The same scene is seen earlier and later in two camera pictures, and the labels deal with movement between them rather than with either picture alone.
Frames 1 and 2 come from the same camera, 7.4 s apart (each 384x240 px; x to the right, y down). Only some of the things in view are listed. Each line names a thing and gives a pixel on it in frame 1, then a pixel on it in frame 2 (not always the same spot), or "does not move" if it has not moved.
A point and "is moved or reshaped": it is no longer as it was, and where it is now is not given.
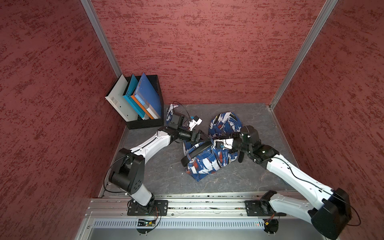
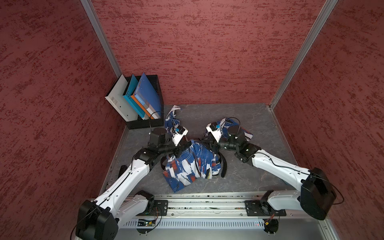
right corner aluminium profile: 328,8 does not move
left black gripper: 197,135 → 180,147
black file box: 153,81 does not move
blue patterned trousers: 224,125 is moved or reshaped
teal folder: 128,97 does not move
